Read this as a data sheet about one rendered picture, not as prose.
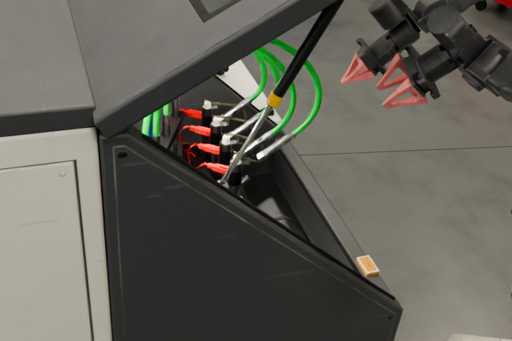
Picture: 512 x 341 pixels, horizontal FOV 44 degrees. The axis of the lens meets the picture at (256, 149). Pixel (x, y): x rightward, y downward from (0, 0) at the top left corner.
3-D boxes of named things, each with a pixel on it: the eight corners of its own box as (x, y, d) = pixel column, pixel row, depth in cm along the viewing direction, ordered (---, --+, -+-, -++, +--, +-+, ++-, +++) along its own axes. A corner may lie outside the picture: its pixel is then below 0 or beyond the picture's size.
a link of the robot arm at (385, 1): (448, 17, 139) (436, 8, 147) (417, -22, 135) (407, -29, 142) (404, 53, 142) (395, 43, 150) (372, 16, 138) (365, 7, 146)
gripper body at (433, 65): (416, 84, 115) (452, 62, 112) (401, 48, 122) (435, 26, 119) (433, 102, 119) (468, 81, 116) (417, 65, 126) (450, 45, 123)
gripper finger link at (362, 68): (333, 69, 152) (364, 45, 149) (350, 88, 156) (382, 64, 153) (338, 83, 147) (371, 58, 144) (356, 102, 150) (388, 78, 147)
